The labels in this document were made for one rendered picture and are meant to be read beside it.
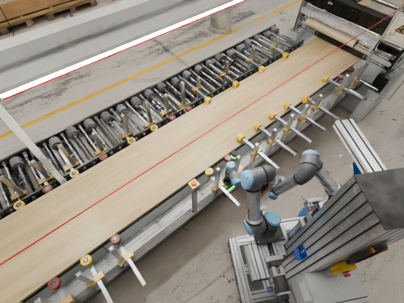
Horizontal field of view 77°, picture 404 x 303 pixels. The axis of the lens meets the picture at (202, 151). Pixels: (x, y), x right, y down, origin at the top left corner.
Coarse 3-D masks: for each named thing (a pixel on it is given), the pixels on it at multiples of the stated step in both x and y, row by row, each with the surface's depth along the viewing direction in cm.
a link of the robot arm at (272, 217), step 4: (268, 212) 180; (272, 212) 181; (276, 212) 181; (264, 216) 180; (268, 216) 178; (272, 216) 179; (276, 216) 179; (280, 216) 180; (264, 220) 178; (268, 220) 177; (272, 220) 177; (276, 220) 177; (280, 220) 179; (268, 224) 177; (272, 224) 176; (276, 224) 176; (268, 228) 178; (272, 228) 181
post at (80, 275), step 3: (78, 273) 169; (81, 273) 171; (78, 276) 168; (81, 276) 170; (84, 276) 173; (87, 276) 180; (78, 279) 170; (81, 279) 173; (84, 279) 176; (87, 279) 179; (90, 279) 183; (93, 279) 191; (87, 282) 182; (90, 282) 186; (93, 282) 189; (96, 285) 197
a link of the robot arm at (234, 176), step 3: (231, 171) 198; (234, 171) 198; (228, 174) 200; (231, 174) 197; (234, 174) 196; (237, 174) 196; (231, 177) 197; (234, 177) 195; (237, 177) 195; (231, 180) 197; (234, 180) 194; (237, 180) 193; (234, 183) 194; (237, 183) 195; (240, 183) 196
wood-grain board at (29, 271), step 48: (240, 96) 304; (288, 96) 305; (144, 144) 261; (192, 144) 261; (240, 144) 263; (48, 192) 228; (96, 192) 228; (144, 192) 229; (0, 240) 203; (48, 240) 203; (96, 240) 204; (0, 288) 183
